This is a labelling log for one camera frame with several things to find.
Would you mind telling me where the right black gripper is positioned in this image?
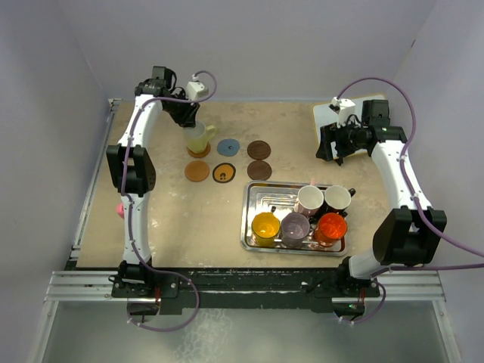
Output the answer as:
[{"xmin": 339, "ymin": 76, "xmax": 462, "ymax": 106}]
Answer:
[{"xmin": 316, "ymin": 116, "xmax": 366, "ymax": 161}]

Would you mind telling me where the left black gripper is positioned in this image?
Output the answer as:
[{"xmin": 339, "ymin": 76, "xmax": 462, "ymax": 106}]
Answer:
[{"xmin": 164, "ymin": 91, "xmax": 200, "ymax": 128}]

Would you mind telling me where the yellow-green mug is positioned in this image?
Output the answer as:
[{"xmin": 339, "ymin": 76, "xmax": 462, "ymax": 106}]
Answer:
[{"xmin": 183, "ymin": 121, "xmax": 218, "ymax": 154}]

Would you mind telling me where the light brown wooden coaster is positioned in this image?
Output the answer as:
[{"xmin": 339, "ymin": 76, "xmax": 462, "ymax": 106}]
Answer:
[{"xmin": 187, "ymin": 143, "xmax": 211, "ymax": 159}]

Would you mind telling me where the black mug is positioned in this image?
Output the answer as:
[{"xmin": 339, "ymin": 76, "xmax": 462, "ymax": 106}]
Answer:
[{"xmin": 324, "ymin": 185, "xmax": 356, "ymax": 213}]

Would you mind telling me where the blue coaster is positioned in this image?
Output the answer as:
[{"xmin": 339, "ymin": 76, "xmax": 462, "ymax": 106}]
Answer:
[{"xmin": 217, "ymin": 138, "xmax": 240, "ymax": 157}]

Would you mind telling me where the orange-brown wooden coaster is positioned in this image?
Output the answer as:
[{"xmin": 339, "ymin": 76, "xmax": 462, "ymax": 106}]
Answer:
[{"xmin": 185, "ymin": 160, "xmax": 210, "ymax": 182}]

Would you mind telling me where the yellow black-rimmed coaster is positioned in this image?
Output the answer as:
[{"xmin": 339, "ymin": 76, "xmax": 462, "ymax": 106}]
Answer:
[{"xmin": 212, "ymin": 163, "xmax": 236, "ymax": 184}]

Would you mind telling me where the dark brown coaster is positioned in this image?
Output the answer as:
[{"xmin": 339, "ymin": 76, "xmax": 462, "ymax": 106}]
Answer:
[
  {"xmin": 247, "ymin": 160, "xmax": 272, "ymax": 181},
  {"xmin": 247, "ymin": 140, "xmax": 271, "ymax": 160}
]

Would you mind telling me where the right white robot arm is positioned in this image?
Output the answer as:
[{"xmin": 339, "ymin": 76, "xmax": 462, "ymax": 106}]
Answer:
[{"xmin": 316, "ymin": 98, "xmax": 447, "ymax": 296}]

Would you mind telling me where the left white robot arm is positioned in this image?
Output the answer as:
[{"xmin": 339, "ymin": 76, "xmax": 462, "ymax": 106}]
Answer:
[{"xmin": 106, "ymin": 66, "xmax": 211, "ymax": 296}]

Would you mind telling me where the orange translucent cup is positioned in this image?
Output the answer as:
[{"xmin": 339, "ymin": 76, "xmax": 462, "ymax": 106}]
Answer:
[{"xmin": 313, "ymin": 213, "xmax": 348, "ymax": 247}]

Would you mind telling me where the purple translucent cup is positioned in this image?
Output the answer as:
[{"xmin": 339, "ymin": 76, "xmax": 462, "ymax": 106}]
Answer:
[{"xmin": 281, "ymin": 213, "xmax": 311, "ymax": 249}]

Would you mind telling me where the yellow translucent cup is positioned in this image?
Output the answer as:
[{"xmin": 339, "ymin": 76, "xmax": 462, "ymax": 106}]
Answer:
[{"xmin": 251, "ymin": 212, "xmax": 281, "ymax": 247}]

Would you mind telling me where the white whiteboard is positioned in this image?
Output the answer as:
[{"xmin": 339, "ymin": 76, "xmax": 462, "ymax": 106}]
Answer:
[{"xmin": 312, "ymin": 93, "xmax": 386, "ymax": 147}]

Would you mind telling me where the pink mug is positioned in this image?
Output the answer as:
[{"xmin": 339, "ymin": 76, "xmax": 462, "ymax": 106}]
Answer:
[{"xmin": 293, "ymin": 180, "xmax": 324, "ymax": 217}]

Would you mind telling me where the silver metal tray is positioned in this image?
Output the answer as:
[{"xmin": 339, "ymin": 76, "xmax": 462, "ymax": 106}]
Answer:
[{"xmin": 240, "ymin": 181, "xmax": 347, "ymax": 257}]

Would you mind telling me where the pink cylinder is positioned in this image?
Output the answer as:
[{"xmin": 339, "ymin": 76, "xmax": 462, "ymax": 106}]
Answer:
[{"xmin": 116, "ymin": 203, "xmax": 125, "ymax": 219}]

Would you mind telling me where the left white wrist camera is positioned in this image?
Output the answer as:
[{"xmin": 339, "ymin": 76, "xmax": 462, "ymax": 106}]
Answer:
[{"xmin": 185, "ymin": 74, "xmax": 209, "ymax": 101}]

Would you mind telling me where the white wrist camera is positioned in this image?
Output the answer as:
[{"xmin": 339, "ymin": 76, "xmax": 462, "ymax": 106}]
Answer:
[
  {"xmin": 329, "ymin": 97, "xmax": 356, "ymax": 128},
  {"xmin": 185, "ymin": 74, "xmax": 209, "ymax": 101}
]

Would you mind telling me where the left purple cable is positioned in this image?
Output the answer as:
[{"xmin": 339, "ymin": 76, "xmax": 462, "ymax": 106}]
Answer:
[{"xmin": 120, "ymin": 70, "xmax": 218, "ymax": 334}]

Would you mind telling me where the purple cable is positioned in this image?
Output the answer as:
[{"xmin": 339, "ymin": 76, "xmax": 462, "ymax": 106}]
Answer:
[
  {"xmin": 120, "ymin": 70, "xmax": 218, "ymax": 334},
  {"xmin": 334, "ymin": 78, "xmax": 484, "ymax": 325}
]

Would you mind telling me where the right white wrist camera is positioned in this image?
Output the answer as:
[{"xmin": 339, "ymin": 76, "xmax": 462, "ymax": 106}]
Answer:
[{"xmin": 329, "ymin": 97, "xmax": 356, "ymax": 128}]

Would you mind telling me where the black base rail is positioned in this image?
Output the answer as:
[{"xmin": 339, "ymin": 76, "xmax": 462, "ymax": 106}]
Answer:
[{"xmin": 65, "ymin": 265, "xmax": 380, "ymax": 316}]

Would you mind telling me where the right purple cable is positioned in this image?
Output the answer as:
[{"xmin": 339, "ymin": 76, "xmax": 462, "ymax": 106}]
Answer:
[{"xmin": 334, "ymin": 78, "xmax": 484, "ymax": 325}]

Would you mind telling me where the aluminium frame rail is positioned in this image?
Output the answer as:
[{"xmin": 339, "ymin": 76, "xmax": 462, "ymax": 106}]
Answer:
[{"xmin": 45, "ymin": 98, "xmax": 123, "ymax": 302}]

